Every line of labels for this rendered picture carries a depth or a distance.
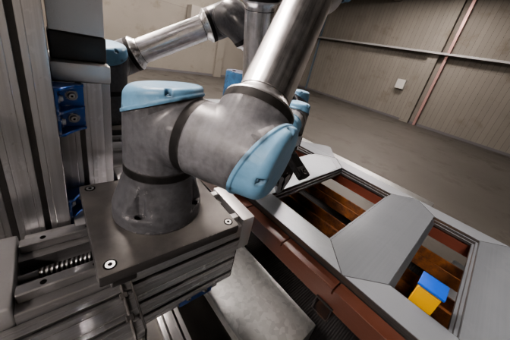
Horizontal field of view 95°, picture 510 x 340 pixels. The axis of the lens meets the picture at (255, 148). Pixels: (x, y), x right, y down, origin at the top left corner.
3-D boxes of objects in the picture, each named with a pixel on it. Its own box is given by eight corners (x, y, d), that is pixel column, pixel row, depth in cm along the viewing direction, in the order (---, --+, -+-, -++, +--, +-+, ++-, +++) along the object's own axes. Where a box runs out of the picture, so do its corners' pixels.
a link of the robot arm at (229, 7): (241, -17, 67) (313, 109, 92) (234, -11, 77) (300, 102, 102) (210, 10, 68) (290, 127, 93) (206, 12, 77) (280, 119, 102)
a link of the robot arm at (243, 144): (190, 180, 40) (297, -29, 56) (272, 214, 36) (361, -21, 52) (153, 157, 29) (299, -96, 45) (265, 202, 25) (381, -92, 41)
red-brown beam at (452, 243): (249, 125, 193) (250, 118, 190) (496, 263, 94) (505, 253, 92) (240, 126, 187) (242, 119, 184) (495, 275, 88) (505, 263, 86)
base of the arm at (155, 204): (123, 248, 34) (121, 192, 30) (104, 191, 44) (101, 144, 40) (213, 218, 44) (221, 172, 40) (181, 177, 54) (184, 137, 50)
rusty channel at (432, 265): (231, 133, 189) (231, 127, 188) (499, 307, 85) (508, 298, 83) (222, 134, 184) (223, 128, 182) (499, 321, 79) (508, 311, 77)
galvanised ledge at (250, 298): (147, 144, 149) (147, 140, 147) (313, 331, 66) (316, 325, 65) (111, 148, 135) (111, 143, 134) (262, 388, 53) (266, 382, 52)
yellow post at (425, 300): (392, 319, 71) (423, 276, 64) (410, 335, 68) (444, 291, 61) (387, 330, 68) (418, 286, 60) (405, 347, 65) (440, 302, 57)
